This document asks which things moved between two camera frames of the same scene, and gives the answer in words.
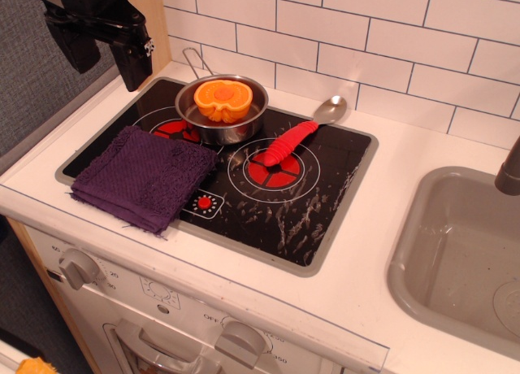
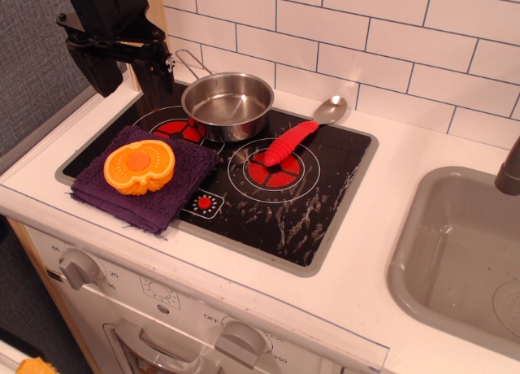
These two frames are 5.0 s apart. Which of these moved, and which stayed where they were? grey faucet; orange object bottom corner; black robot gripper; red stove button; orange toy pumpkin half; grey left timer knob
Moved: black robot gripper; orange toy pumpkin half
Stayed: orange object bottom corner; grey left timer knob; red stove button; grey faucet
